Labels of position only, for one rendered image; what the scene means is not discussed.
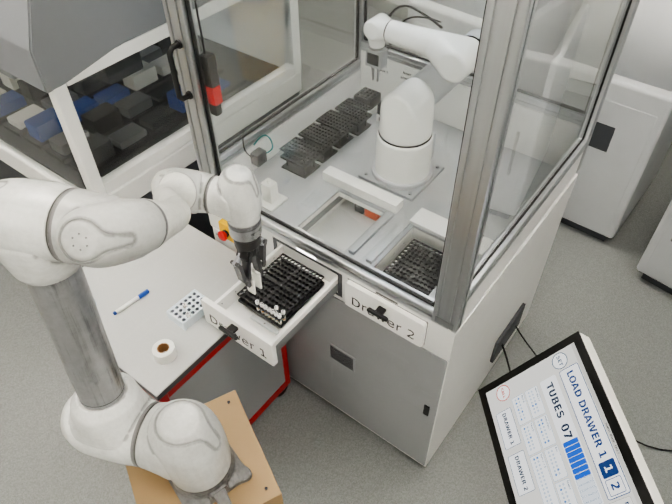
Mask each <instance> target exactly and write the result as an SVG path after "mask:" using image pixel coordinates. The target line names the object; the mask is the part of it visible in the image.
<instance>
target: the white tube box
mask: <svg viewBox="0 0 672 504"><path fill-rule="evenodd" d="M203 297H205V296H204V295H202V294H201V293H200V292H198V291H197V290H195V289H194V290H193V291H191V292H190V293H189V294H187V295H186V296H185V297H184V298H182V299H181V300H180V301H178V302H177V303H176V304H175V305H173V306H172V307H171V308H170V309H168V310H167V311H166V312H167V315H168V318H169V319H170V320H171V321H173V322H174V323H175V324H177V325H178V326H179V327H181V328H182V329H183V330H185V331H186V330H187V329H188V328H189V327H191V326H192V325H193V324H194V323H195V322H197V321H198V320H199V319H200V318H201V317H203V316H204V311H203V308H202V304H201V299H202V298H203ZM183 303H186V305H187V308H183V305H182V304H183ZM186 312H189V314H190V317H189V318H187V317H186Z"/></svg>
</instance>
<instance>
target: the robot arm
mask: <svg viewBox="0 0 672 504"><path fill-rule="evenodd" d="M151 191H152V194H153V200H151V199H146V198H120V197H118V196H115V195H110V194H105V193H100V192H95V191H91V190H87V189H82V188H77V187H72V186H69V185H66V184H63V183H58V182H53V181H47V180H39V179H29V178H9V179H2V180H0V263H1V264H2V265H3V266H4V267H5V268H6V269H7V270H8V271H9V272H10V273H11V274H12V275H13V276H14V277H15V278H16V279H18V280H19V281H21V282H23V283H25V284H27V287H28V289H29V291H30V293H31V295H32V297H33V300H34V302H35V304H36V306H37V308H38V311H39V313H40V315H41V317H42V319H43V322H44V324H45V326H46V328H47V330H48V333H49V335H50V337H51V339H52V341H53V344H54V346H55V348H56V350H57V352H58V354H59V357H60V359H61V361H62V363H63V365H64V368H65V370H66V372H67V374H68V376H69V379H70V381H71V383H72V385H73V387H74V390H75V392H74V394H73V395H72V396H71V397H70V398H69V399H68V401H67V402H66V404H65V406H64V408H63V410H62V414H61V420H60V425H61V431H62V433H63V435H64V437H65V438H66V440H67V441H68V442H69V443H70V444H71V445H72V446H73V447H74V448H76V449H77V450H79V451H80V452H82V453H84V454H87V455H90V456H93V457H96V458H99V459H102V460H105V461H109V462H113V463H117V464H122V465H127V466H135V467H139V468H142V469H145V470H147V471H150V472H152V473H154V474H157V475H159V476H161V477H163V478H165V479H167V480H168V481H169V483H170V484H171V486H172V488H173V490H174V491H175V493H176V495H177V496H178V498H179V500H180V502H181V503H182V504H213V503H215V502H216V503H217V504H232V502H231V500H230V498H229V496H228V494H227V493H228V492H230V491H231V490H233V489H234V488H235V487H237V486H238V485H240V484H242V483H245V482H248V481H249V480H250V479H251V477H252V472H251V470H250V469H249V468H248V467H247V466H245V465H244V464H243V463H242V462H241V460H240V459H239V457H238V456H237V454H236V453H235V451H234V450H233V448H232V447H231V446H230V444H229V442H228V439H227V436H226V433H225V431H224V429H223V427H222V425H221V423H220V421H219V419H218V418H217V416H216V415H215V414H214V412H213V411H212V410H211V409H210V408H208V407H207V406H206V405H204V404H202V403H201V402H198V401H195V400H191V399H176V400H172V401H169V402H159V401H155V400H153V399H150V398H149V396H148V394H147V393H146V392H145V391H144V390H143V389H142V388H141V387H140V386H139V385H138V384H137V382H136V381H135V380H134V378H133V377H131V376H130V375H128V374H126V373H123V372H120V369H119V366H118V363H117V361H116V358H115V355H114V352H113V350H112V347H111V344H110V342H109V339H108V336H107V333H106V331H105V328H104V325H103V322H102V320H101V317H100V314H99V311H98V309H97V306H96V303H95V301H94V298H93V295H92V292H91V290H90V287H89V284H88V281H87V279H86V276H85V273H84V270H83V268H82V266H85V267H91V268H107V267H112V266H117V265H121V264H125V263H128V262H131V261H134V260H137V259H139V258H142V257H144V256H146V255H147V254H149V253H150V252H152V251H154V250H156V249H158V248H159V247H161V246H162V245H163V244H164V243H165V242H166V241H168V240H169V239H170V238H172V237H173V236H175V235H176V234H178V233H179V232H180V231H182V230H183V229H184V228H185V227H186V226H187V225H188V223H189V221H190V218H191V213H192V214H196V213H209V214H213V215H216V216H218V217H220V218H222V219H224V220H226V221H227V224H228V228H229V233H230V236H231V237H232V238H233V240H234V245H235V247H236V249H237V252H236V256H237V257H236V258H235V260H231V261H230V264H232V265H233V267H234V269H235V272H236V275H237V277H238V280H240V281H241V282H243V283H245V285H246V286H247V288H248V291H249V292H251V293H252V294H254V295H256V288H255V286H256V287H258V288H259V289H262V282H261V277H262V273H263V272H264V270H263V269H262V267H265V266H266V245H267V241H268V240H267V239H265V238H264V237H262V236H261V233H262V223H261V210H262V200H261V193H260V189H259V185H258V182H257V179H256V177H255V175H254V173H253V172H252V170H251V169H250V168H249V167H247V166H244V165H241V164H234V165H230V166H228V167H226V168H225V169H224V170H223V171H222V172H221V174H220V176H216V175H212V174H209V173H206V172H202V171H198V170H192V169H186V168H177V167H173V168H166V169H163V170H160V171H159V172H157V173H156V174H155V176H154V177H153V179H152V182H151ZM240 259H241V261H242V263H240ZM261 260H262V261H261ZM251 263H252V264H253V268H254V269H252V274H251ZM241 264H242V266H241ZM252 276H253V277H252Z"/></svg>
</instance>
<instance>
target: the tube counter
mask: <svg viewBox="0 0 672 504"><path fill-rule="evenodd" d="M556 430H557V433H558V436H559V439H560V441H561V444H562V447H563V450H564V453H565V455H566V458H567V461H568V464H569V467H570V470H571V472H572V475H573V478H574V481H575V484H576V486H577V489H578V492H579V495H580V498H581V500H582V503H583V504H604V502H603V499H602V497H601V494H600V491H599V489H598V486H597V483H596V481H595V478H594V476H593V473H592V470H591V468H590V465H589V462H588V460H587V457H586V455H585V452H584V449H583V447H582V444H581V441H580V439H579V436H578V434H577V431H576V428H575V426H574V423H573V420H572V419H571V420H569V421H567V422H565V423H563V424H561V425H559V426H557V427H556Z"/></svg>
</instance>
